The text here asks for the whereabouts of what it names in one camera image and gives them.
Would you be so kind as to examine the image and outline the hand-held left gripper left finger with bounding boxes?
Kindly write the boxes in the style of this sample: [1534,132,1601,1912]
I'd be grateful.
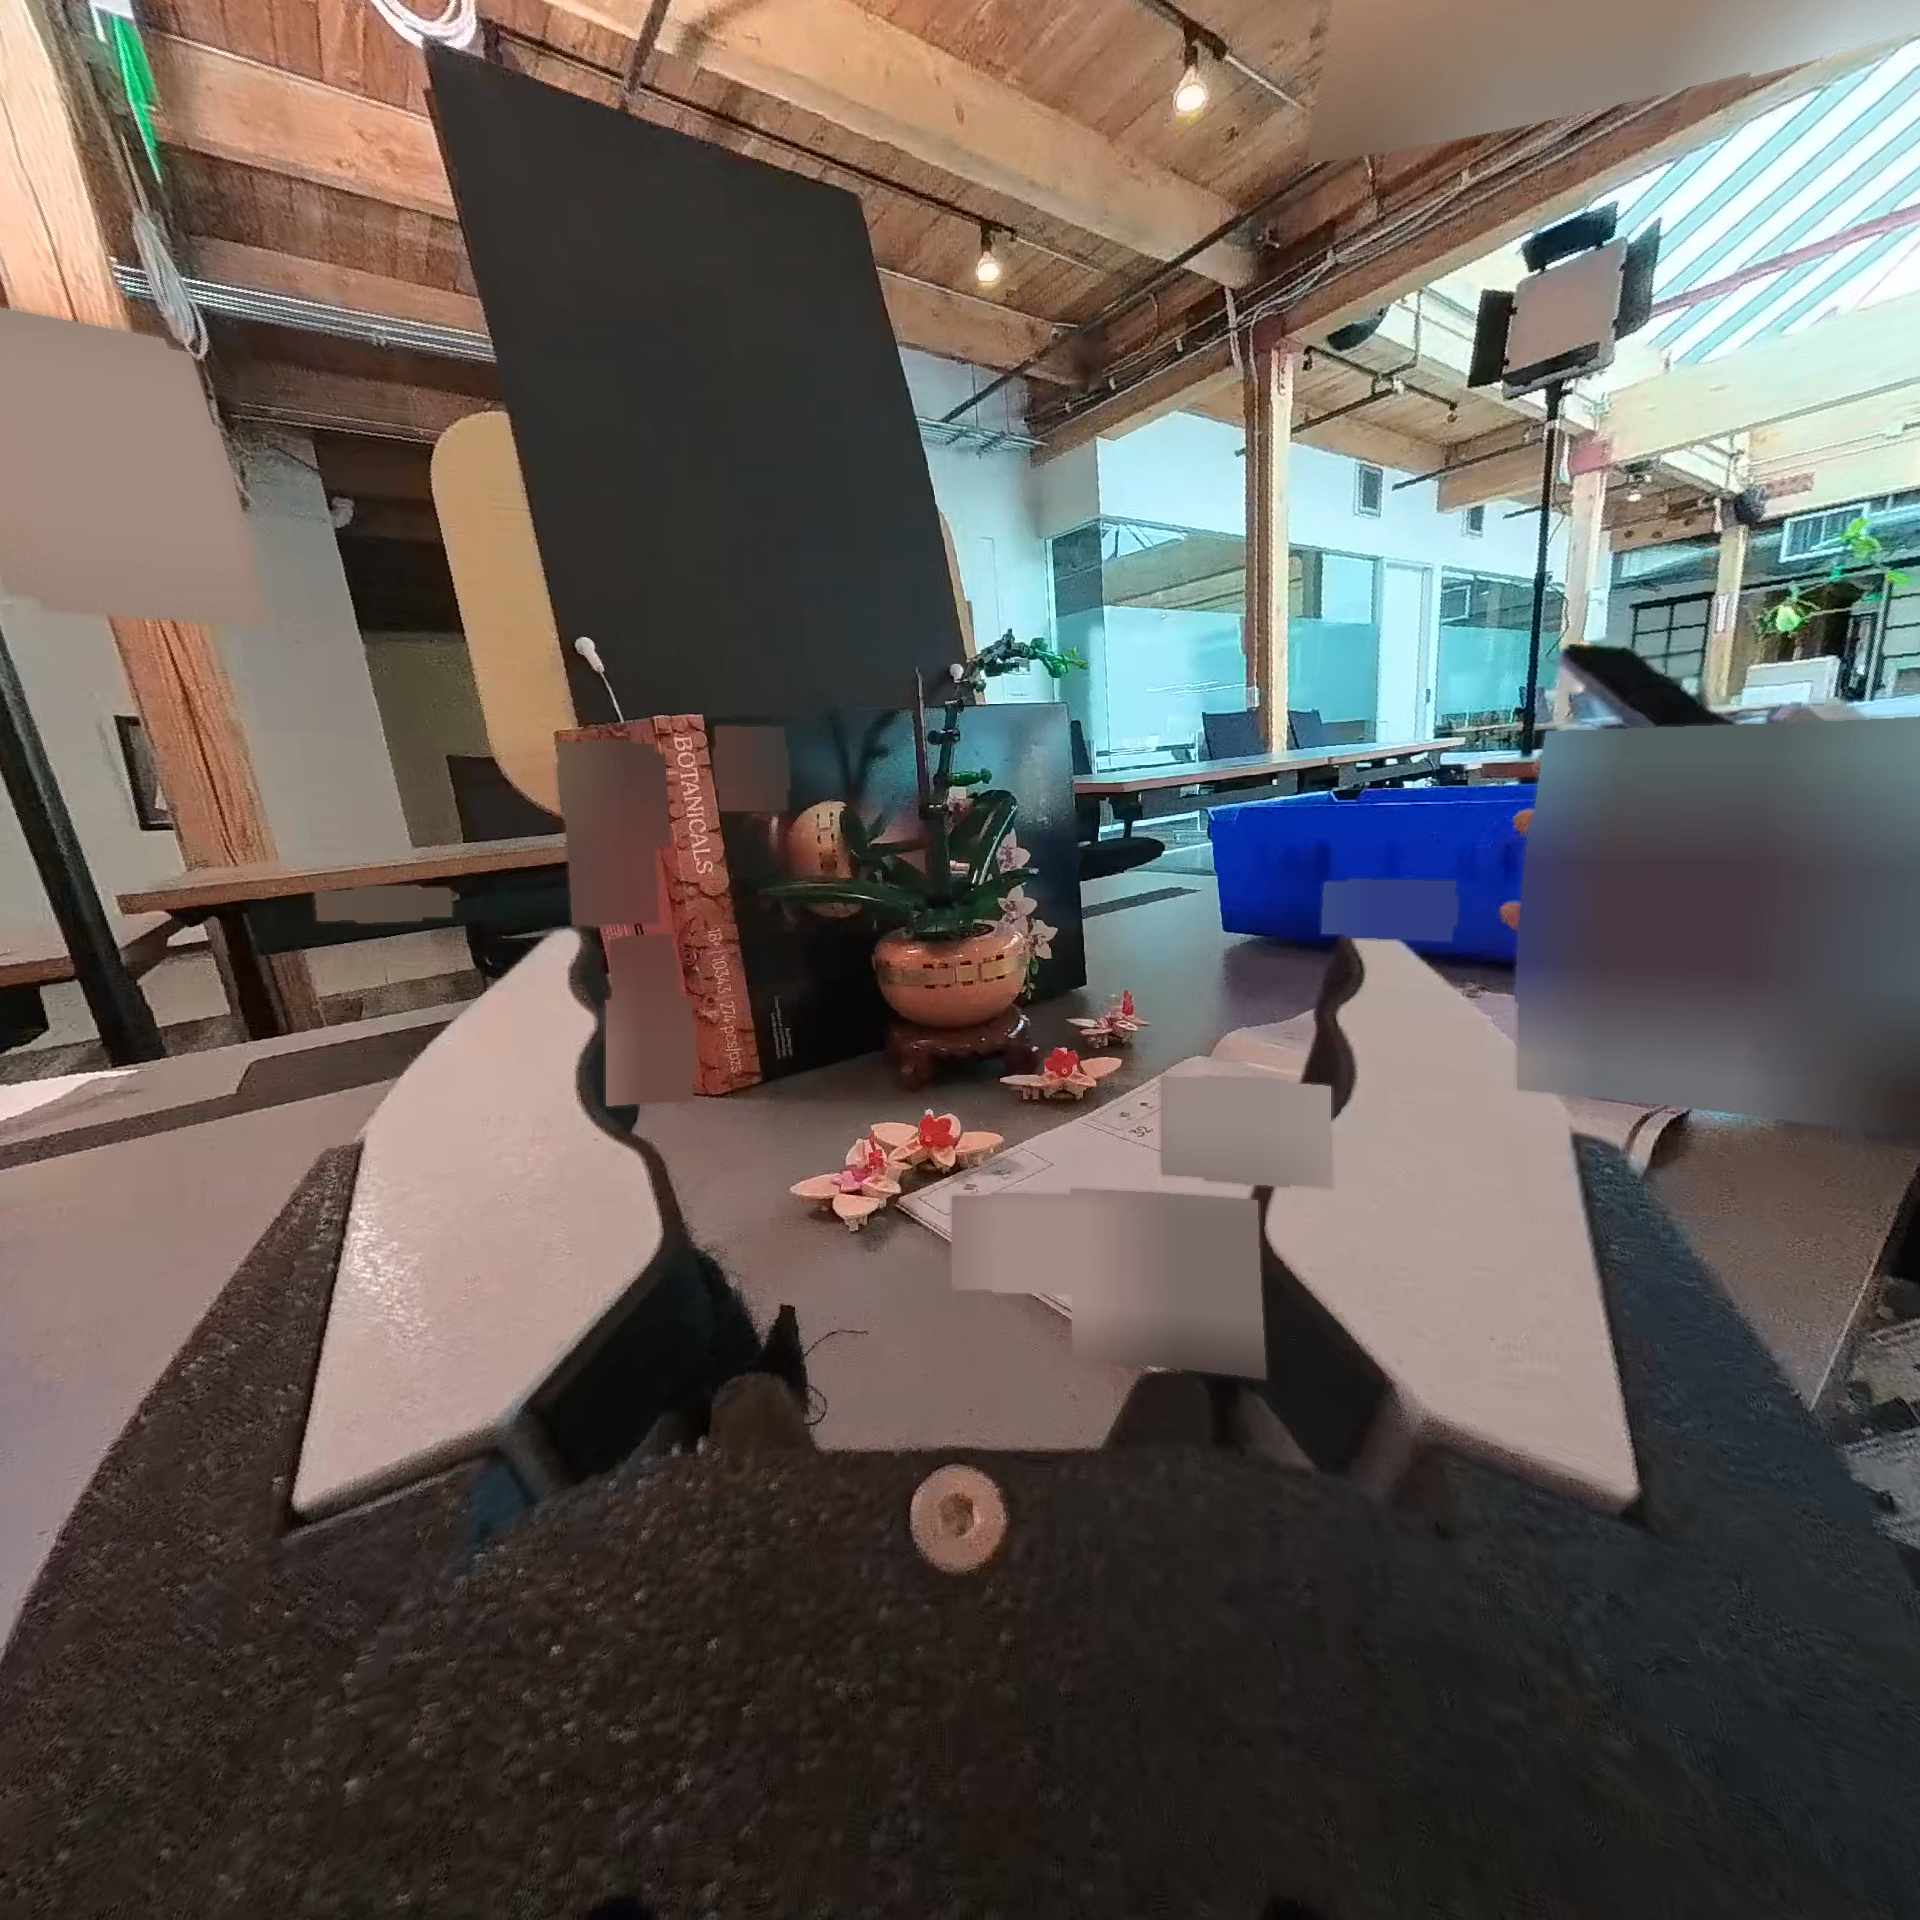
[287,928,819,1526]

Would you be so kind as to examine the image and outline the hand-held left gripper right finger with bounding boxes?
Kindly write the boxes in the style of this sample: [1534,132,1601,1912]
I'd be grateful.
[1263,938,1644,1514]

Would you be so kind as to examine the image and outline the toy brick orchid plant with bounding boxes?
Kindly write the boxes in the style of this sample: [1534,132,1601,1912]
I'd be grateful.
[761,631,1090,1095]

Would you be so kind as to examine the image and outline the grey desk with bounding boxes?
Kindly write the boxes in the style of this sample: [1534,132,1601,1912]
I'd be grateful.
[0,864,1920,1641]

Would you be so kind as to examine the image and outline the dark toy set box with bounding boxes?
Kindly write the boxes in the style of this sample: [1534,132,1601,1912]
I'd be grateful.
[553,700,1090,1106]

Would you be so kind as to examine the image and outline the white instruction booklet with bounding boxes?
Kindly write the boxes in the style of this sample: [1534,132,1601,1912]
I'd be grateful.
[897,1024,1359,1326]

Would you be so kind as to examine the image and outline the blue plastic bin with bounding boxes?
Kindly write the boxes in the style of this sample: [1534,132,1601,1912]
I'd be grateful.
[1207,785,1546,964]

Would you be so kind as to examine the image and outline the black slanted pole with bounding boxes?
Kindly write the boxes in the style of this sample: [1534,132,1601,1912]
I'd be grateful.
[0,627,170,1070]

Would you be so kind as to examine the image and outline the long wooden table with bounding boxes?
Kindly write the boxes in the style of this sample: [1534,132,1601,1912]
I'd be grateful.
[1071,737,1470,847]

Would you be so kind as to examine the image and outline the hanging green plant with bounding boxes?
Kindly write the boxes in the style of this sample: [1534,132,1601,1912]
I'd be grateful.
[1757,514,1914,646]

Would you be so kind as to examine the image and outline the black flat board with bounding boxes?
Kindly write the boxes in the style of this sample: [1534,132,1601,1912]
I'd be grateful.
[422,40,980,754]

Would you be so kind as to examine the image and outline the studio light panel on stand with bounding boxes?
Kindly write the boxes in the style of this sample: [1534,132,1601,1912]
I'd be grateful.
[1462,208,1667,759]

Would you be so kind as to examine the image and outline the green exit sign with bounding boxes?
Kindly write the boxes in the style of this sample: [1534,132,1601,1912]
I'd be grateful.
[86,0,166,185]

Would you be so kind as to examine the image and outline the framed wall picture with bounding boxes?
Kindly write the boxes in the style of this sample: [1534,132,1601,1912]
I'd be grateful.
[114,713,181,835]

